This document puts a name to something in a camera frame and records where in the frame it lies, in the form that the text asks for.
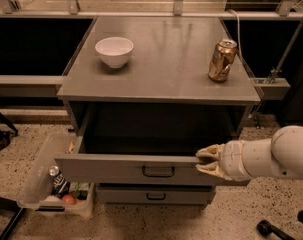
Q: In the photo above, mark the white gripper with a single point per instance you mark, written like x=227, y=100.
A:
x=235, y=160

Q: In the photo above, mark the grey top drawer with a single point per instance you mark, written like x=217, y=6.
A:
x=117, y=160

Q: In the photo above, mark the grey drawer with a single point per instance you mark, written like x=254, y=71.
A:
x=117, y=160
x=155, y=194

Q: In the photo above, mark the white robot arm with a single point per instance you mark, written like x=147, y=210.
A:
x=280, y=156

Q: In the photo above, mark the grey drawer cabinet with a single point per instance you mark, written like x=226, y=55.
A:
x=163, y=92

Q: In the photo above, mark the grey bottom drawer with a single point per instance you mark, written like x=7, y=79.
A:
x=155, y=194

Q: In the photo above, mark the silver can top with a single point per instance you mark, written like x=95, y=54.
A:
x=53, y=170

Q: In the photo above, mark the black chair caster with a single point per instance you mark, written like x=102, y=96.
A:
x=265, y=228

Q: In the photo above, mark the crushed gold soda can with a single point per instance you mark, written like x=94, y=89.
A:
x=222, y=59

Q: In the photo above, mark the metal diagonal rod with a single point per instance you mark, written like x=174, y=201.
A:
x=273, y=73

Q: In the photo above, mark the green snack packet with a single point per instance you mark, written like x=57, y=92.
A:
x=78, y=186

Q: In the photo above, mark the white ceramic bowl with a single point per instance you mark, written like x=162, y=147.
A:
x=115, y=52

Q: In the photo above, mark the red apple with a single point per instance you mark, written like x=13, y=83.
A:
x=69, y=199

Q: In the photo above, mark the dark blue snack bag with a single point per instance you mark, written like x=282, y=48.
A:
x=60, y=184

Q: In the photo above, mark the clear plastic storage bin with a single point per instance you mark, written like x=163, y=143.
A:
x=37, y=194

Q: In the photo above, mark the black tripod leg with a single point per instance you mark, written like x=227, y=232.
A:
x=6, y=121

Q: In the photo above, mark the grey bracket block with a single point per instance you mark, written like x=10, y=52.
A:
x=271, y=91

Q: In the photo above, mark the black frame left floor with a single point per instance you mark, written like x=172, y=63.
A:
x=10, y=215

